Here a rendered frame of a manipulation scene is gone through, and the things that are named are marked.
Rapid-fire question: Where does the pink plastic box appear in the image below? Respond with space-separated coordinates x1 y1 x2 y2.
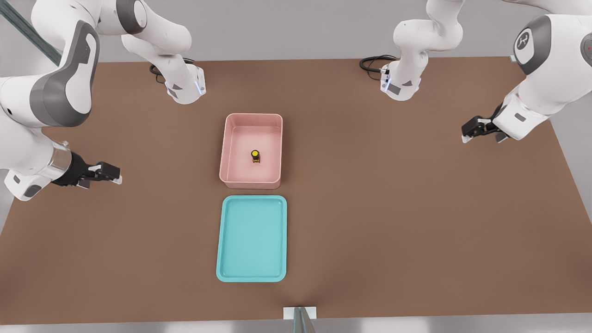
219 113 284 190

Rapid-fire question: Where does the pale blue-green tray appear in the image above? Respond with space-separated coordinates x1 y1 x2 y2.
216 195 288 283

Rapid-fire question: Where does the black cable loop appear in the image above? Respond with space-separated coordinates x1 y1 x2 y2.
149 57 196 84
359 55 399 84

